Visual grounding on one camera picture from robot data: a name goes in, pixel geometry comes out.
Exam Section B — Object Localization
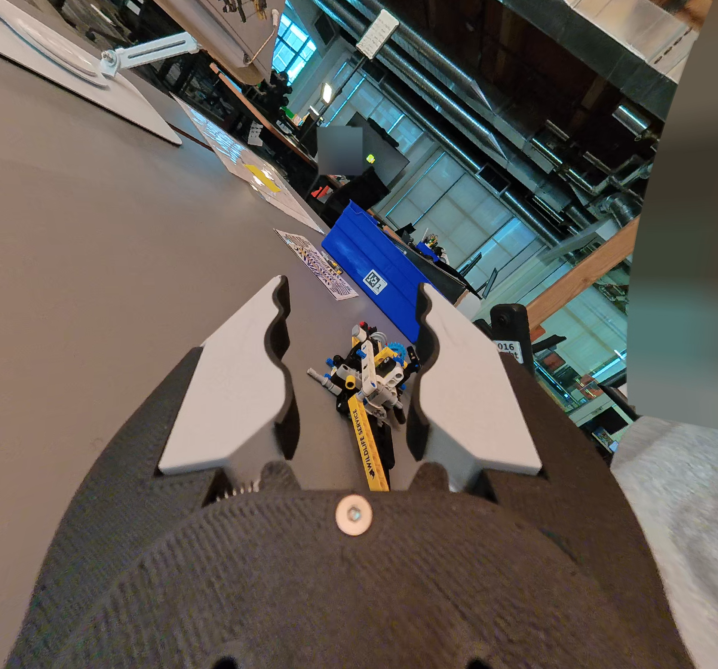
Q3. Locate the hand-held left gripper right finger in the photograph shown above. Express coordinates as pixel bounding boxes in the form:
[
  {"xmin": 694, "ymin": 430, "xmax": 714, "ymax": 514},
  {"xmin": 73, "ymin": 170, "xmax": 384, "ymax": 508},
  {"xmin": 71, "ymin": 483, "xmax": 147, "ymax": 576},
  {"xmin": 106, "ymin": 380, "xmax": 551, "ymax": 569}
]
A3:
[{"xmin": 406, "ymin": 283, "xmax": 543, "ymax": 494}]

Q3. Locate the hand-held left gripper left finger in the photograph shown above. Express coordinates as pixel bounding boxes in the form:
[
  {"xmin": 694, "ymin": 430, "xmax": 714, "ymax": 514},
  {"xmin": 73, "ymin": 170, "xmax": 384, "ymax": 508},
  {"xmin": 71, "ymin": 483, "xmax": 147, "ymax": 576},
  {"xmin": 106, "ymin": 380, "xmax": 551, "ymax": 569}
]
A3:
[{"xmin": 158, "ymin": 275, "xmax": 301, "ymax": 485}]

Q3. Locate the yellow black lego model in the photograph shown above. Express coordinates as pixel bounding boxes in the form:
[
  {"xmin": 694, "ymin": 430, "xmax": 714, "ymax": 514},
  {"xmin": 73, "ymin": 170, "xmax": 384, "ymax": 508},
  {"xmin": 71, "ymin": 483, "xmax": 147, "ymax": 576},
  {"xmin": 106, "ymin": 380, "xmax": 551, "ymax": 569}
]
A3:
[{"xmin": 307, "ymin": 321, "xmax": 421, "ymax": 493}]

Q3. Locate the person's right forearm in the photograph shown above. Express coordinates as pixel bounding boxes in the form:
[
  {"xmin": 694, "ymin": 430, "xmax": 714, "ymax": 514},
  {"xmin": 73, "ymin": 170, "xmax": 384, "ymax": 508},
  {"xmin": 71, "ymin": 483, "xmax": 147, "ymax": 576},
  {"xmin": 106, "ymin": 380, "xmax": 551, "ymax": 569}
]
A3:
[{"xmin": 608, "ymin": 417, "xmax": 718, "ymax": 669}]

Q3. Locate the wooden beam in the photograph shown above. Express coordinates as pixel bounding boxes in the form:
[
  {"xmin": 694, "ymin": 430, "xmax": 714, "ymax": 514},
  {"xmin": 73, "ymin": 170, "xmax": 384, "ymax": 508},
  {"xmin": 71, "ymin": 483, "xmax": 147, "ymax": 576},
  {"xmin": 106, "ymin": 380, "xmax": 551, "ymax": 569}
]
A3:
[{"xmin": 527, "ymin": 215, "xmax": 640, "ymax": 333}]

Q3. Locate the blue toy figure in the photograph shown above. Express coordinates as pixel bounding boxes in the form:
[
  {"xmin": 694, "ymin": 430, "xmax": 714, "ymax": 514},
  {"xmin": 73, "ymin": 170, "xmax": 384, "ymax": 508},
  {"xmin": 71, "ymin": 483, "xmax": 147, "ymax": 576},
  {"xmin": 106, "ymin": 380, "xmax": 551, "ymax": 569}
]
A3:
[{"xmin": 417, "ymin": 233, "xmax": 451, "ymax": 264}]

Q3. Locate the striped sticker sheet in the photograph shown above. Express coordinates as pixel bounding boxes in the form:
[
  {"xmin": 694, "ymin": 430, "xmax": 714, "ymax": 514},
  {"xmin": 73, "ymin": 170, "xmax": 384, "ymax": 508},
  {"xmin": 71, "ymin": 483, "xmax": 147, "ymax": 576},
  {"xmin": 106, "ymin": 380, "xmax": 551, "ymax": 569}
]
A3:
[{"xmin": 274, "ymin": 228, "xmax": 359, "ymax": 301}]

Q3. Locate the blue plastic bin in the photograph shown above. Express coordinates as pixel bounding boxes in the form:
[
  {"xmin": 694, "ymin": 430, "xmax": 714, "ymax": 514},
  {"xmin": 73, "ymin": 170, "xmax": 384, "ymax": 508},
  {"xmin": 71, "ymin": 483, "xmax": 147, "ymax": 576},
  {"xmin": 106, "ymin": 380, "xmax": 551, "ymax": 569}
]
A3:
[{"xmin": 321, "ymin": 199, "xmax": 467, "ymax": 344}]

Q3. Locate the black monitor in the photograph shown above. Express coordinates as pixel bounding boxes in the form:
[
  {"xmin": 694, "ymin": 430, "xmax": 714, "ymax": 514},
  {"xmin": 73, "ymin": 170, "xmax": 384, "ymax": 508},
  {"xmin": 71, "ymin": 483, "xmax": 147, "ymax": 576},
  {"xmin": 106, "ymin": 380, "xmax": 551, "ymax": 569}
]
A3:
[{"xmin": 345, "ymin": 111, "xmax": 411, "ymax": 187}]

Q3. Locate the yellow flat piece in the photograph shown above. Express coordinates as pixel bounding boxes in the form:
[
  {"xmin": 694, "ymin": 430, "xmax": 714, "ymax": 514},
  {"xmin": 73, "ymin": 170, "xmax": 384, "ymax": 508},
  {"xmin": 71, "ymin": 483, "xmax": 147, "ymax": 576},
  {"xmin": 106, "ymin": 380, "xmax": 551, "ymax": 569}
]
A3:
[{"xmin": 244, "ymin": 163, "xmax": 282, "ymax": 194}]

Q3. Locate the white instruction booklet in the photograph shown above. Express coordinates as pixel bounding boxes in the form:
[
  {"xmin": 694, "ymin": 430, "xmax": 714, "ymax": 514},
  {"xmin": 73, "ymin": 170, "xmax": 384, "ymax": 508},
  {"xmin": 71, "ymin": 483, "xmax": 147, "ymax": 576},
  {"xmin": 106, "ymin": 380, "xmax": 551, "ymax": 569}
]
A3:
[{"xmin": 171, "ymin": 94, "xmax": 327, "ymax": 235}]

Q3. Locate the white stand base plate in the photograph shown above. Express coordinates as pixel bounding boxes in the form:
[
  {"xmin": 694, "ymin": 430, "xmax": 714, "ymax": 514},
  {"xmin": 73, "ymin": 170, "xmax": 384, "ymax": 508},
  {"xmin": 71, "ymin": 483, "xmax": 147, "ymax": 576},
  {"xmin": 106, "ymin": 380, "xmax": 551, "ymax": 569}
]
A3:
[{"xmin": 0, "ymin": 0, "xmax": 183, "ymax": 146}]

